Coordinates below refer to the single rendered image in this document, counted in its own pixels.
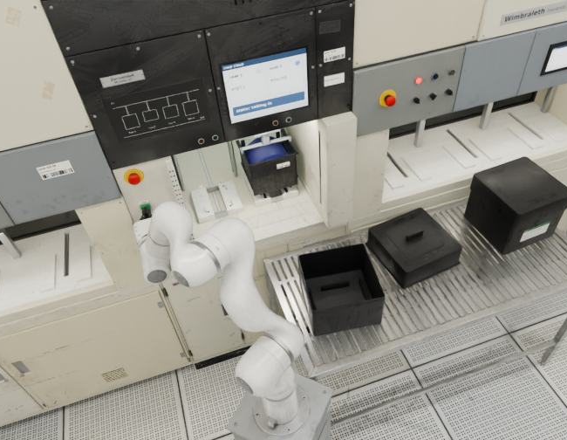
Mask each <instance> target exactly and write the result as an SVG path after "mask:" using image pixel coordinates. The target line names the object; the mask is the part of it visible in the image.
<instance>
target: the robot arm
mask: <svg viewBox="0 0 567 440"><path fill-rule="evenodd" d="M133 228H134V233H135V236H136V239H137V242H138V245H139V247H140V248H139V252H140V257H141V263H142V270H143V276H144V279H145V280H146V282H148V283H150V284H159V283H162V282H164V281H166V280H167V279H168V278H169V276H170V271H172V273H173V274H174V278H175V279H176V280H177V281H178V282H179V283H180V284H181V285H184V286H186V287H189V288H196V287H200V286H202V285H205V284H206V283H208V282H209V281H210V280H211V279H212V278H213V277H214V276H215V275H216V274H217V273H218V272H220V271H221V270H222V269H223V268H224V272H223V276H222V282H221V286H220V299H221V302H222V304H223V306H224V308H225V310H226V311H227V313H228V315H229V317H230V318H231V319H232V320H233V321H234V323H235V324H236V325H237V326H238V327H240V328H241V329H242V330H245V331H248V332H262V331H263V334H262V335H261V336H260V337H259V339H258V340H257V341H256V342H255V343H254V344H253V345H252V346H251V347H250V348H249V349H248V351H247V352H246V353H245V354H244V355H243V357H242V358H241V359H240V360H239V362H238V363H237V365H236V373H235V375H236V381H237V383H238V384H239V386H240V387H242V388H243V389H244V390H245V391H246V392H248V393H250V394H252V395H254V396H256V399H255V403H254V415H255V419H256V422H257V424H258V425H259V426H260V428H261V429H262V430H264V431H265V432H267V433H268V434H271V435H272V436H277V437H284V436H288V435H291V434H293V433H295V432H296V431H298V430H299V429H300V428H301V427H302V426H303V425H304V423H305V421H306V419H307V416H308V413H309V403H308V399H307V397H306V394H305V393H304V391H303V390H302V389H301V388H300V387H298V385H296V378H295V374H294V370H293V368H292V366H291V364H292V363H293V361H294V360H295V359H296V358H297V357H298V356H299V355H300V353H301V352H302V350H303V347H304V335H303V333H302V332H301V330H300V329H299V328H298V327H297V326H296V325H295V324H293V323H291V322H290V321H288V320H286V319H284V318H282V317H280V316H278V315H276V314H275V313H273V312H272V311H271V310H270V309H269V308H268V307H267V306H266V305H265V303H264V302H263V299H262V297H261V295H260V293H259V291H258V290H257V288H256V285H255V283H254V280H253V264H254V257H255V250H256V246H255V239H254V235H253V233H252V230H251V229H250V227H249V226H248V225H247V223H245V222H244V221H243V220H241V219H239V218H236V217H225V218H223V219H222V220H220V221H218V222H217V223H215V224H214V225H212V226H211V227H210V228H209V229H207V230H206V231H205V232H204V233H202V234H201V235H200V236H199V237H198V238H197V239H196V240H195V241H193V242H192V243H190V239H191V236H192V230H193V218H192V216H191V213H190V212H189V210H188V209H187V208H186V207H184V206H183V205H182V204H180V203H177V202H174V201H165V202H163V203H160V204H159V205H158V206H157V207H156V208H155V210H154V213H153V214H151V210H150V209H148V208H147V207H146V208H145V207H143V211H142V216H141V219H140V220H139V221H137V222H135V223H133Z"/></svg>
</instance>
